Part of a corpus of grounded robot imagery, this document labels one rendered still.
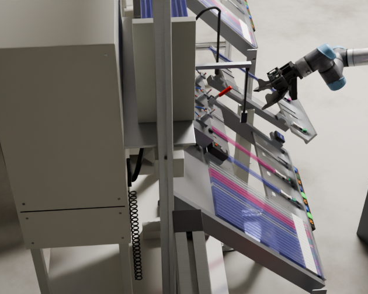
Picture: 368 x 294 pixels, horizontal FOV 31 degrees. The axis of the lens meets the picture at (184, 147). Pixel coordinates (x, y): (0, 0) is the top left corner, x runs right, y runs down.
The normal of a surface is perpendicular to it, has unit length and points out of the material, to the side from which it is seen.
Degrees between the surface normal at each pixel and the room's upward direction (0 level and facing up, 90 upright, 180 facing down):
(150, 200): 0
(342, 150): 0
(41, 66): 90
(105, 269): 0
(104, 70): 90
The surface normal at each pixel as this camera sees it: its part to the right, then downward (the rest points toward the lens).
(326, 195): 0.00, -0.75
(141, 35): 0.07, 0.66
